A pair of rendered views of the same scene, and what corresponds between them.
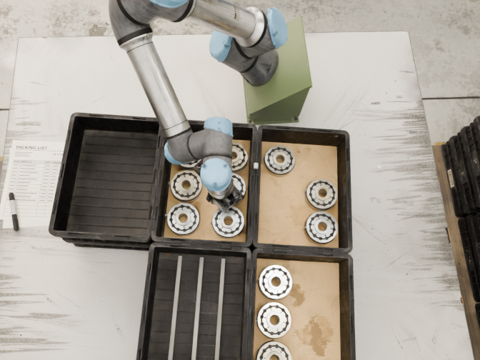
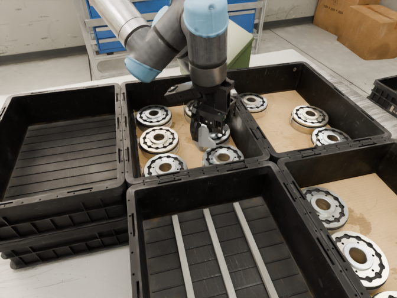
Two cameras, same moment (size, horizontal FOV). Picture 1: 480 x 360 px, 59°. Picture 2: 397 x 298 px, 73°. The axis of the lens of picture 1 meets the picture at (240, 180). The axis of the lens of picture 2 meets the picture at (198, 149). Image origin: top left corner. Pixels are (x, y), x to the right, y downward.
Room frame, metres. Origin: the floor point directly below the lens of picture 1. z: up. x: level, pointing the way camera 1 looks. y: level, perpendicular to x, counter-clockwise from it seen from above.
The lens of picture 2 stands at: (-0.15, 0.16, 1.32)
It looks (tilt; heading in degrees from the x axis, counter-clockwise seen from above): 43 degrees down; 350
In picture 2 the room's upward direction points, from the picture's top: straight up
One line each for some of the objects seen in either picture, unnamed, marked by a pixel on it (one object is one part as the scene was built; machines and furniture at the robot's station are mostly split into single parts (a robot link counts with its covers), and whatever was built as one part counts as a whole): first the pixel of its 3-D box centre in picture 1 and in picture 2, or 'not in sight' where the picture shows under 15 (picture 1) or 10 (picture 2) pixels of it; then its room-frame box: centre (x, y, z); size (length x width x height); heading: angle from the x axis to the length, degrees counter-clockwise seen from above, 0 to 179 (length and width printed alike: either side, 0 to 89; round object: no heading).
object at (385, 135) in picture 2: (302, 187); (291, 101); (0.42, -0.20, 0.92); 0.40 x 0.30 x 0.02; 4
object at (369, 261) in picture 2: (274, 319); (357, 256); (0.01, -0.16, 0.86); 0.05 x 0.05 x 0.01
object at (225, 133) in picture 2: (230, 187); (211, 130); (0.40, 0.03, 0.86); 0.10 x 0.10 x 0.01
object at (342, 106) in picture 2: (299, 191); (287, 117); (0.42, -0.20, 0.87); 0.40 x 0.30 x 0.11; 4
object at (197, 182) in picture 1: (186, 185); (159, 139); (0.39, 0.17, 0.86); 0.10 x 0.10 x 0.01
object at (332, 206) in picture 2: (276, 281); (322, 204); (0.12, -0.15, 0.86); 0.05 x 0.05 x 0.01
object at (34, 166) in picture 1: (35, 181); not in sight; (0.38, 0.73, 0.70); 0.33 x 0.23 x 0.01; 10
